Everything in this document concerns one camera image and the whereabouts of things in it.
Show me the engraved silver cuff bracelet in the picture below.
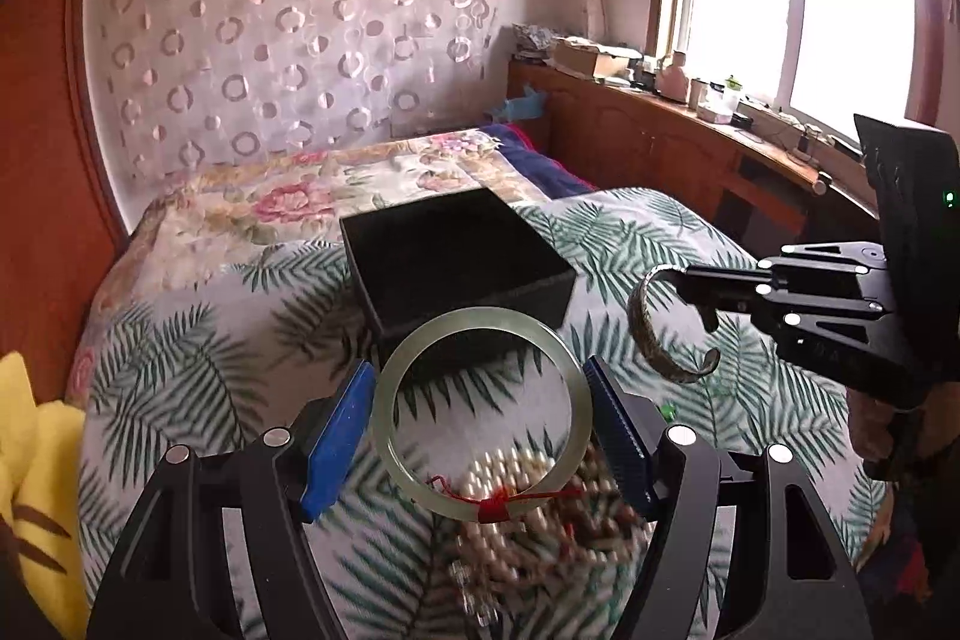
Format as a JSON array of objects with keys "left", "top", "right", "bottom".
[{"left": 628, "top": 265, "right": 724, "bottom": 385}]

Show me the black jewelry box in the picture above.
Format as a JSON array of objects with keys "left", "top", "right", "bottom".
[{"left": 340, "top": 188, "right": 576, "bottom": 347}]

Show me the pink bottle on cabinet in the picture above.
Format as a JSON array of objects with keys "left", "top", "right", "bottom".
[{"left": 656, "top": 50, "right": 690, "bottom": 104}]

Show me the wooden window-side cabinet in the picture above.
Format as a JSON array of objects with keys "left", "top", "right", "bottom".
[{"left": 508, "top": 60, "right": 880, "bottom": 257}]

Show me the cardboard box on cabinet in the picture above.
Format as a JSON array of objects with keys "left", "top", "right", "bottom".
[{"left": 551, "top": 37, "right": 643, "bottom": 78}]

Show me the person's right hand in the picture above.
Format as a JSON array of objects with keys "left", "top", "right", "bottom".
[{"left": 846, "top": 383, "right": 958, "bottom": 463}]

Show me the blue cloth by cabinet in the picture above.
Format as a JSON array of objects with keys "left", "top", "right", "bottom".
[{"left": 487, "top": 85, "right": 548, "bottom": 124}]

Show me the circle pattern sheer curtain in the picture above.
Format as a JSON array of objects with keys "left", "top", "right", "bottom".
[{"left": 88, "top": 0, "right": 498, "bottom": 186}]

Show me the wooden headboard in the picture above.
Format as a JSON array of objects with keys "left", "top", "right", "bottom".
[{"left": 2, "top": 0, "right": 127, "bottom": 403}]

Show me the yellow plush toy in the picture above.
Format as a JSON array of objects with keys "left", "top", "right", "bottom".
[{"left": 2, "top": 353, "right": 89, "bottom": 638}]

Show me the pale green jade bangle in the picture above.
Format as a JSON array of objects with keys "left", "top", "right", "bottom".
[{"left": 370, "top": 307, "right": 592, "bottom": 525}]

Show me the navy blue blanket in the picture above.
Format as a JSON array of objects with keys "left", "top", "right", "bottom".
[{"left": 482, "top": 124, "right": 594, "bottom": 200}]

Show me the palm leaf print bedsheet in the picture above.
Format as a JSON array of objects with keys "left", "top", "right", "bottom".
[{"left": 78, "top": 188, "right": 889, "bottom": 638}]

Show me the white pearl necklace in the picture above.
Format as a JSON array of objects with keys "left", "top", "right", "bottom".
[{"left": 446, "top": 445, "right": 656, "bottom": 626}]

